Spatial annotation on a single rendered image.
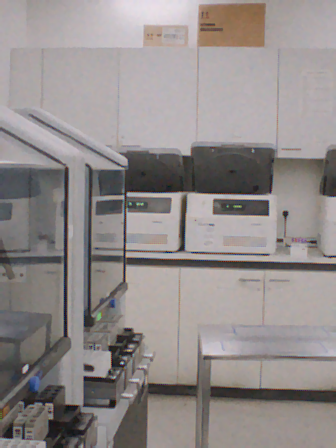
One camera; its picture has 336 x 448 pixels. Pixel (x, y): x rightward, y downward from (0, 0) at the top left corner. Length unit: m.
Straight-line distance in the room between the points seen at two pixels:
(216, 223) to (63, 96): 1.32
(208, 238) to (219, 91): 0.96
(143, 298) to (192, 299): 0.30
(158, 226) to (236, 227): 0.47
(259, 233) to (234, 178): 0.55
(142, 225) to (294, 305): 1.04
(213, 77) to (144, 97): 0.46
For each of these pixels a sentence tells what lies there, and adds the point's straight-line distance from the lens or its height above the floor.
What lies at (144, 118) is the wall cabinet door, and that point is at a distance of 4.57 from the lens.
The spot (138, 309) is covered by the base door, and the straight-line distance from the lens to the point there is 4.35.
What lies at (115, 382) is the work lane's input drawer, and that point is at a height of 0.80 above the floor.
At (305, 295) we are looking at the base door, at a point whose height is 0.67.
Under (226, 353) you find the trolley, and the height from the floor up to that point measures 0.82.
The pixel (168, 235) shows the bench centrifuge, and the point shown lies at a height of 1.01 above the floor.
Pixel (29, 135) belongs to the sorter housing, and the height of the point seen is 1.47.
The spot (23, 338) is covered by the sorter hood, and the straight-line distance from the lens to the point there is 1.36.
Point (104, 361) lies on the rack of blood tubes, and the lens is 1.99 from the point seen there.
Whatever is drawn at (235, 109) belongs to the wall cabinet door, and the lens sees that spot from 4.53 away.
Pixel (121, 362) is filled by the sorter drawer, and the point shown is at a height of 0.82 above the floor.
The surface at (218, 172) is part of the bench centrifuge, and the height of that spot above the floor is 1.40.
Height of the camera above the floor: 1.39
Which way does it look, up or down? 5 degrees down
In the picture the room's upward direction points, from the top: 1 degrees clockwise
